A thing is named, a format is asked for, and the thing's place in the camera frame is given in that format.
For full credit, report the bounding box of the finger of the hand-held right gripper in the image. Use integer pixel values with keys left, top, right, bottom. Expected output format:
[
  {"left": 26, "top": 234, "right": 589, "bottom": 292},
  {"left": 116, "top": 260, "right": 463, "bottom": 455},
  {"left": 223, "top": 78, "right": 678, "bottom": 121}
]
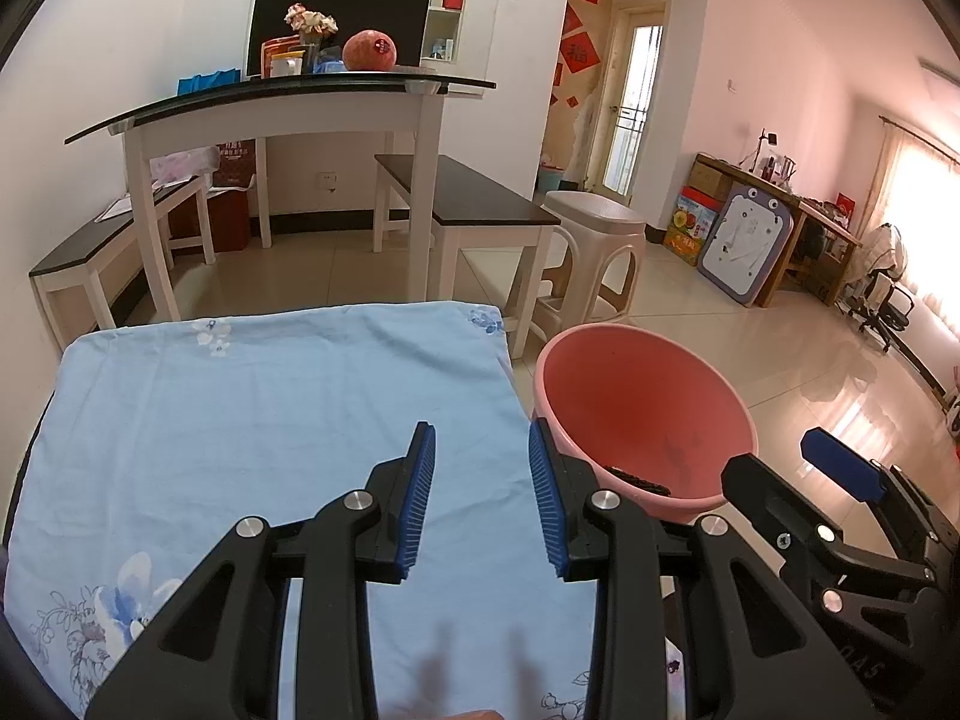
[
  {"left": 721, "top": 454, "right": 944, "bottom": 595},
  {"left": 800, "top": 427, "right": 960, "bottom": 571}
]

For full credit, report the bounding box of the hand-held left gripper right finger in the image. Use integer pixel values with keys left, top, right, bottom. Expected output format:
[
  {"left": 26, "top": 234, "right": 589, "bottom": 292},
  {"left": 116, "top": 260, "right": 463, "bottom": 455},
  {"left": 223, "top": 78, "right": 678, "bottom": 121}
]
[{"left": 527, "top": 418, "right": 878, "bottom": 720}]

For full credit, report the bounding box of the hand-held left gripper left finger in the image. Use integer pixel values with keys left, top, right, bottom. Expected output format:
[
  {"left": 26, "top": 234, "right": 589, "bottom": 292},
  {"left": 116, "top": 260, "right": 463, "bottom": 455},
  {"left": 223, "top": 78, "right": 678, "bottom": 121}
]
[{"left": 84, "top": 420, "right": 437, "bottom": 720}]

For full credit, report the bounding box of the pink plastic basin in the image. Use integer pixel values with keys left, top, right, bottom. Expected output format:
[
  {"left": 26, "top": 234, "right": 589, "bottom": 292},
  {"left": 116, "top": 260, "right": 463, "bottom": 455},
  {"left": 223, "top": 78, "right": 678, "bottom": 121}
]
[{"left": 532, "top": 324, "right": 760, "bottom": 526}]

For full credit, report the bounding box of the black office chair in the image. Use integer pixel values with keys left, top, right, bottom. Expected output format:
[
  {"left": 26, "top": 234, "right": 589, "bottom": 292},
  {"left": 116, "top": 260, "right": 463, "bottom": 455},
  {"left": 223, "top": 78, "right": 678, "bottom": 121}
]
[{"left": 840, "top": 221, "right": 920, "bottom": 338}]

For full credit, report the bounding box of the light blue floral cloth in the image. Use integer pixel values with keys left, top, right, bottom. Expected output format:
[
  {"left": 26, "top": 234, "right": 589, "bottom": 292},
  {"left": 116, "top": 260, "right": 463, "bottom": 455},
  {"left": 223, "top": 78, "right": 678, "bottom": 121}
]
[{"left": 2, "top": 300, "right": 687, "bottom": 720}]

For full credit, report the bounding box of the purple framed drawing board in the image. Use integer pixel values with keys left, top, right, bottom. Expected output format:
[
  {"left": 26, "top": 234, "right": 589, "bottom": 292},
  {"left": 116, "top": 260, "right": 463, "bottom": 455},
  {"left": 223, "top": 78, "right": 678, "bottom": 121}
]
[{"left": 697, "top": 180, "right": 794, "bottom": 308}]

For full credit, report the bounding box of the window curtain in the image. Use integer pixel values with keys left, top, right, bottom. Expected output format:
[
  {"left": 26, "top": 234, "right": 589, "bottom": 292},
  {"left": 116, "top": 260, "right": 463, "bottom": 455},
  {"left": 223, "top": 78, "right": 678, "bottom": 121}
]
[{"left": 874, "top": 116, "right": 960, "bottom": 398}]

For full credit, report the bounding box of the wooden desk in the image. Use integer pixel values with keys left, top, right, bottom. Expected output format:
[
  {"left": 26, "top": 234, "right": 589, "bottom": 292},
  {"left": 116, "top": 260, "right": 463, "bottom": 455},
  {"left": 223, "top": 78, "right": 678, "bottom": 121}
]
[{"left": 690, "top": 152, "right": 863, "bottom": 308}]

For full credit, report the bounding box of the colourful printed carton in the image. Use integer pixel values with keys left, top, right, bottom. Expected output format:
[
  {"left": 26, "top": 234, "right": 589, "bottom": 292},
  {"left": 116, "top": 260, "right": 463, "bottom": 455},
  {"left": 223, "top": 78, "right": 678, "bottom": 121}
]
[{"left": 664, "top": 187, "right": 725, "bottom": 267}]

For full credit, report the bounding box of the beige plastic stool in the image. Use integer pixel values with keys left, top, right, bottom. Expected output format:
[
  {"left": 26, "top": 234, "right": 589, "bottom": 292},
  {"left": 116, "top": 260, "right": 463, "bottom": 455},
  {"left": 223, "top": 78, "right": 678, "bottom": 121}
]
[{"left": 506, "top": 191, "right": 647, "bottom": 335}]

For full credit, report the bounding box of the brown cardboard box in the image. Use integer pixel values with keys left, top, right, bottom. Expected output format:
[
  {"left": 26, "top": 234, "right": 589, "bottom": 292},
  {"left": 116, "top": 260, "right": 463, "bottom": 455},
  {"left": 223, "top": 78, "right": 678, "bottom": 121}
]
[{"left": 686, "top": 163, "right": 734, "bottom": 202}]

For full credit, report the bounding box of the dark top white bench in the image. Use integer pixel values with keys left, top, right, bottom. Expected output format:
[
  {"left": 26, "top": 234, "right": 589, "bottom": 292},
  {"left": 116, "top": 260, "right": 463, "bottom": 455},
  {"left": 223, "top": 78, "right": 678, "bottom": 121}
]
[
  {"left": 373, "top": 154, "right": 562, "bottom": 361},
  {"left": 28, "top": 174, "right": 218, "bottom": 353}
]

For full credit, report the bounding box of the red bin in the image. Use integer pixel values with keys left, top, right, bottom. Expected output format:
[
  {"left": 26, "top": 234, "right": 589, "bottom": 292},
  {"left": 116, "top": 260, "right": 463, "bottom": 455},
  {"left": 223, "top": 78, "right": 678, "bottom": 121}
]
[{"left": 169, "top": 186, "right": 254, "bottom": 252}]

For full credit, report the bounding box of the white balcony door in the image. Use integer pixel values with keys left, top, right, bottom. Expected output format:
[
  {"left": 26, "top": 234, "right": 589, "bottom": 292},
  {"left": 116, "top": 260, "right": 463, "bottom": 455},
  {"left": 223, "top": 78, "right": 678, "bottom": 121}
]
[{"left": 592, "top": 4, "right": 668, "bottom": 200}]

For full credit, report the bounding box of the glass top dining table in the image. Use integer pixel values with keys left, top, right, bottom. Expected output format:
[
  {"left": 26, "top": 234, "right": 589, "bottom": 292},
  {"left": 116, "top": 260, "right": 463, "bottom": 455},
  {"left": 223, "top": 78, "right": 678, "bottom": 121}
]
[{"left": 64, "top": 75, "right": 497, "bottom": 323}]

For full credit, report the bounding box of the clear plastic bag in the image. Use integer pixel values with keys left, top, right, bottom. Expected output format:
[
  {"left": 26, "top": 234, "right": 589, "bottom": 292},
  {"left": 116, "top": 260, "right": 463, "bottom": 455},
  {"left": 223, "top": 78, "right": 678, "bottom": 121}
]
[{"left": 148, "top": 148, "right": 220, "bottom": 185}]

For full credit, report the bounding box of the red wrapped pomelo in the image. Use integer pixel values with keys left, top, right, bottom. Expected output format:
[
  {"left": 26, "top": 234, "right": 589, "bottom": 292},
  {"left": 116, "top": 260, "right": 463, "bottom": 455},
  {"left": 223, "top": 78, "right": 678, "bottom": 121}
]
[{"left": 343, "top": 30, "right": 398, "bottom": 73}]

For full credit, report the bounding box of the white shelf cabinet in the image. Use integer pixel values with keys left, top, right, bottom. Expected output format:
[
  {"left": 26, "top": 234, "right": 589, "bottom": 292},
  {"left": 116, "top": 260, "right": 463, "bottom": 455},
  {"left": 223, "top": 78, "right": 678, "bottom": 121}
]
[{"left": 285, "top": 0, "right": 481, "bottom": 95}]

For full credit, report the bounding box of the blue folded bag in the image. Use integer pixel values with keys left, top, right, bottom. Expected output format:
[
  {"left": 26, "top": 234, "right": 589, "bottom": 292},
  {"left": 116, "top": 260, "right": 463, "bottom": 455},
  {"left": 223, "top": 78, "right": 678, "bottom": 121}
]
[{"left": 178, "top": 71, "right": 241, "bottom": 96}]

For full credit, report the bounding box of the red packet box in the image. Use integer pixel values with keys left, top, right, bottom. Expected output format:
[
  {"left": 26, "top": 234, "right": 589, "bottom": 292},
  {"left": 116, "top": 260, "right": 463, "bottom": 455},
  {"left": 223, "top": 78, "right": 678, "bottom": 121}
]
[{"left": 260, "top": 37, "right": 307, "bottom": 79}]

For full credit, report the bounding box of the black monitor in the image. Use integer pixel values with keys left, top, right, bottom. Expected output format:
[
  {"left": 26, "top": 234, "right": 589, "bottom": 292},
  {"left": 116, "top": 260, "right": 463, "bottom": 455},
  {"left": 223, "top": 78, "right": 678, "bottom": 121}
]
[{"left": 246, "top": 0, "right": 434, "bottom": 80}]

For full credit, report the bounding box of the dried flower bouquet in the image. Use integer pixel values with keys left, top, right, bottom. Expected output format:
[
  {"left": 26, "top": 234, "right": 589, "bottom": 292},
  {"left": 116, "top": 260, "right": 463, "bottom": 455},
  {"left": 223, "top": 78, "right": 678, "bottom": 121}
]
[{"left": 283, "top": 4, "right": 340, "bottom": 74}]

